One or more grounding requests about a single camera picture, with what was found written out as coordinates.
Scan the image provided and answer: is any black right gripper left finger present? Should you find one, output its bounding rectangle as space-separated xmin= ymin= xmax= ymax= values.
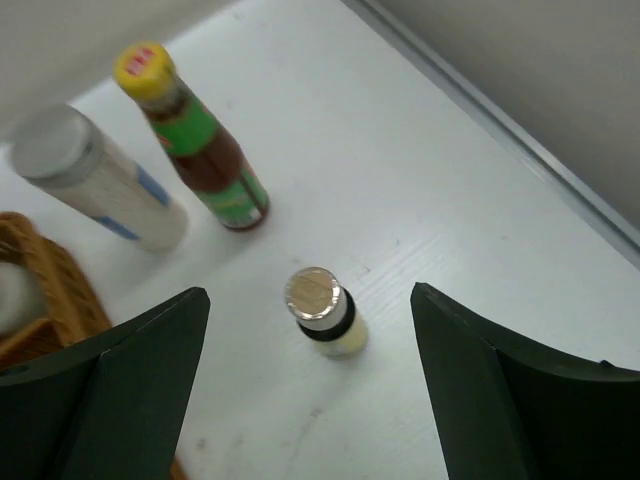
xmin=1 ymin=287 xmax=210 ymax=479

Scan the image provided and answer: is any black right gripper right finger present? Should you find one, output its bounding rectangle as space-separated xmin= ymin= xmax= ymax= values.
xmin=411 ymin=283 xmax=639 ymax=479

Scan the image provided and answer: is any small yellow bottle gold cap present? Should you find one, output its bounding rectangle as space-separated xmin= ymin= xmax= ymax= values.
xmin=284 ymin=266 xmax=369 ymax=359

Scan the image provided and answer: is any tall white silver-capped shaker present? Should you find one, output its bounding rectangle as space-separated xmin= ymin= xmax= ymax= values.
xmin=9 ymin=104 xmax=188 ymax=251

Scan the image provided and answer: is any brown wicker divided tray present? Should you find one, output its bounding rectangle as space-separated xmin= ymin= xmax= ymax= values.
xmin=1 ymin=212 xmax=112 ymax=370

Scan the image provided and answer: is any red sauce bottle yellow cap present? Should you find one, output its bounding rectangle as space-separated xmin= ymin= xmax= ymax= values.
xmin=113 ymin=42 xmax=270 ymax=231

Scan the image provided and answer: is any aluminium right table rail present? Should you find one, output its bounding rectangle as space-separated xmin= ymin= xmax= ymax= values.
xmin=344 ymin=1 xmax=639 ymax=266

